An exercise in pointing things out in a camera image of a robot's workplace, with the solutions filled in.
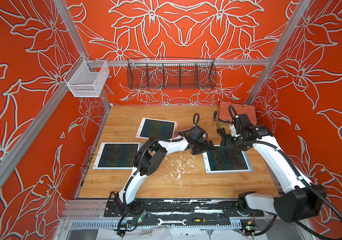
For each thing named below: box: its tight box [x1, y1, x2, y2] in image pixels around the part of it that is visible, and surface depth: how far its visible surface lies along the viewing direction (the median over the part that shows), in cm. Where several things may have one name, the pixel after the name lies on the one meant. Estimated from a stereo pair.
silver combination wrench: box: [157, 218, 187, 226], surface depth 71 cm
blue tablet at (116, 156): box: [92, 142, 142, 170], surface depth 94 cm
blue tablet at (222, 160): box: [202, 145, 254, 174], surface depth 90 cm
